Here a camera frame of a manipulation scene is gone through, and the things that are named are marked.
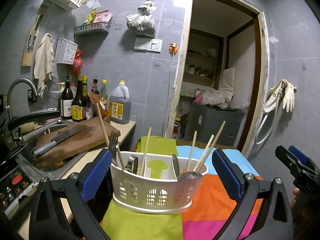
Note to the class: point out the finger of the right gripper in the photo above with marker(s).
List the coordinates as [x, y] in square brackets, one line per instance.
[287, 158]
[298, 154]

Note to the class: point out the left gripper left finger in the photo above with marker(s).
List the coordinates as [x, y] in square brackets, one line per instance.
[48, 219]

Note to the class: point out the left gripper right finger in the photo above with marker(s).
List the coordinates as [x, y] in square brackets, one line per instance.
[274, 219]

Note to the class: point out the wooden chopstick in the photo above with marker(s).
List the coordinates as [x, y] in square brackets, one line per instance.
[191, 151]
[212, 144]
[107, 142]

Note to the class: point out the metal spoon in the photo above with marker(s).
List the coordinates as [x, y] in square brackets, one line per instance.
[187, 182]

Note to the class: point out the kitchen cleaver knife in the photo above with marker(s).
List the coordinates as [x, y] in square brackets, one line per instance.
[58, 139]

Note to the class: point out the person's right hand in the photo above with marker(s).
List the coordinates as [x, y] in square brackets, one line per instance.
[298, 198]

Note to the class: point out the white rubber gloves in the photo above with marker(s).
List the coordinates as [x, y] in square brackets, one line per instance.
[283, 90]

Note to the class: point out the multicolour table cloth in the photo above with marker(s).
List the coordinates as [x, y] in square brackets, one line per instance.
[208, 212]

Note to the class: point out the wooden cutting board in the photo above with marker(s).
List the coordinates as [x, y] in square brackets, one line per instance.
[82, 141]

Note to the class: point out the metal sink faucet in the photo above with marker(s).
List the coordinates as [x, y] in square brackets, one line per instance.
[17, 95]

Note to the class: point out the white plastic utensil caddy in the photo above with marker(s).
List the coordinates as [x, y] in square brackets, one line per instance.
[152, 193]

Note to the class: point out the chopstick standing in caddy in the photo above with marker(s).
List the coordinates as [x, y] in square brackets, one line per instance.
[145, 152]

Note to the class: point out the dark grey cabinet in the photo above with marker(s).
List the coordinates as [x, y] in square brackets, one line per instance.
[206, 120]

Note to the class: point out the white pillow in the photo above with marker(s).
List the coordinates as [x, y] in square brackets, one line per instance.
[227, 83]

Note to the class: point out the clear plastic bag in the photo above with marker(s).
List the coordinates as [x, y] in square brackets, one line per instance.
[213, 97]

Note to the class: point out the dark sauce bottle yellow label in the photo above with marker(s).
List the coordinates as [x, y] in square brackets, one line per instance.
[79, 103]

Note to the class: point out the dark bottle white label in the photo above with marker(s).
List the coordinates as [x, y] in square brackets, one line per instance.
[66, 100]

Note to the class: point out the brown spice packet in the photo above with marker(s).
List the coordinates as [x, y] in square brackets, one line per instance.
[99, 107]

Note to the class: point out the red white bottle on floor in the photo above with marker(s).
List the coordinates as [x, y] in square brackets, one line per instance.
[176, 131]

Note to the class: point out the clear bottle yellow cap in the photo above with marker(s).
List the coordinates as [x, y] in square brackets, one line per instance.
[103, 94]

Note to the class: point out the large cooking oil jug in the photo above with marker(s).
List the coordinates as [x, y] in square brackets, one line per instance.
[120, 104]

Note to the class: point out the small dark bottle red cap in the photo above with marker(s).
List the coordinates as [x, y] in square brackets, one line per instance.
[95, 86]

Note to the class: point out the red plastic bag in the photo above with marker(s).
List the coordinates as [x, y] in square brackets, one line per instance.
[77, 64]

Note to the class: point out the hanging dish towel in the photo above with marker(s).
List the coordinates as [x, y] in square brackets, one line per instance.
[44, 63]

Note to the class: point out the wooden knife holder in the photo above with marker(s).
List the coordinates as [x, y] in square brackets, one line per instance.
[32, 37]

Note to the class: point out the white wall box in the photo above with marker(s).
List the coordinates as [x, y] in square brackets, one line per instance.
[67, 52]

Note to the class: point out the orange wall hook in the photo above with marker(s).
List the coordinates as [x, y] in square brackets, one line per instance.
[173, 48]

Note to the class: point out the wall power socket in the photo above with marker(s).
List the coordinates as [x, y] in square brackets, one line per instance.
[148, 44]

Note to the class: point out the grey wall shelf basket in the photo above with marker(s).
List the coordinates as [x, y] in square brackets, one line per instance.
[92, 28]

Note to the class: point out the plastic bag on wall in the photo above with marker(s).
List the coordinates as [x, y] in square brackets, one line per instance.
[142, 23]

